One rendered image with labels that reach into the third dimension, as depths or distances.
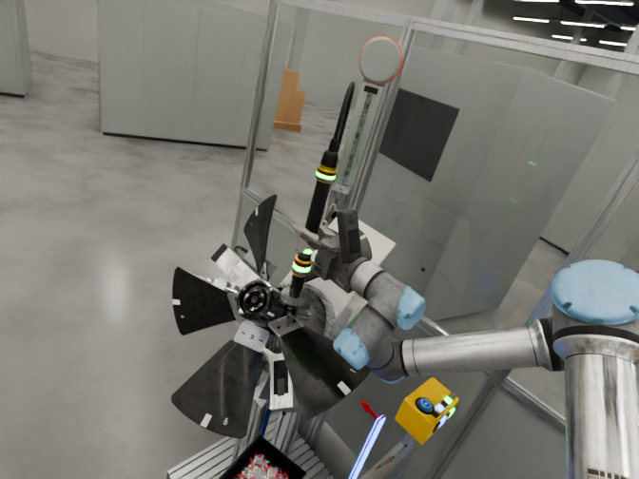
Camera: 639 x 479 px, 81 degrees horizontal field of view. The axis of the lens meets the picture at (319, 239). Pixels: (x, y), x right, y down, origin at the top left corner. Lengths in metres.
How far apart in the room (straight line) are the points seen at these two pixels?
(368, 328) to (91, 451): 1.74
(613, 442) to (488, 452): 1.18
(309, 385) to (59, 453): 1.54
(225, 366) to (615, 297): 0.88
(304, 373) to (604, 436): 0.61
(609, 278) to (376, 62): 1.09
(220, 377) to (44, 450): 1.32
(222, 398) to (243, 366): 0.10
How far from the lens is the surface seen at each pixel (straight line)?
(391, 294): 0.76
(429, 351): 0.83
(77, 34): 12.86
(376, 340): 0.75
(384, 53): 1.51
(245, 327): 1.12
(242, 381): 1.13
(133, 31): 6.17
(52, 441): 2.33
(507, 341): 0.81
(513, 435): 1.69
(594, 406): 0.64
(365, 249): 1.01
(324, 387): 0.96
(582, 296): 0.67
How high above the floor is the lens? 1.88
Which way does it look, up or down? 27 degrees down
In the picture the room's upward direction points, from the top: 16 degrees clockwise
